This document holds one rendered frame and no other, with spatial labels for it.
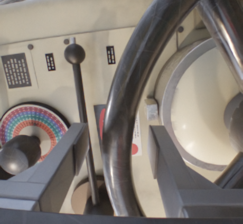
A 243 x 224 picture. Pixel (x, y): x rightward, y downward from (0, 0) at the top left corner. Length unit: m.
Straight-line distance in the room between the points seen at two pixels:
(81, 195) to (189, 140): 0.29
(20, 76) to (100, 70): 0.17
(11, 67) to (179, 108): 0.34
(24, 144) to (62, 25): 0.24
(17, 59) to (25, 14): 0.09
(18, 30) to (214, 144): 0.41
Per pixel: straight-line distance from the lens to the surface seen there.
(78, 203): 0.48
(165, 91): 0.26
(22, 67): 0.41
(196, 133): 0.28
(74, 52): 0.29
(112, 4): 0.37
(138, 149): 0.40
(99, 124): 0.38
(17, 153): 0.36
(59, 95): 0.38
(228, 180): 0.21
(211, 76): 0.26
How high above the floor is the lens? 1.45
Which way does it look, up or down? 3 degrees up
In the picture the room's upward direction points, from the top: 96 degrees counter-clockwise
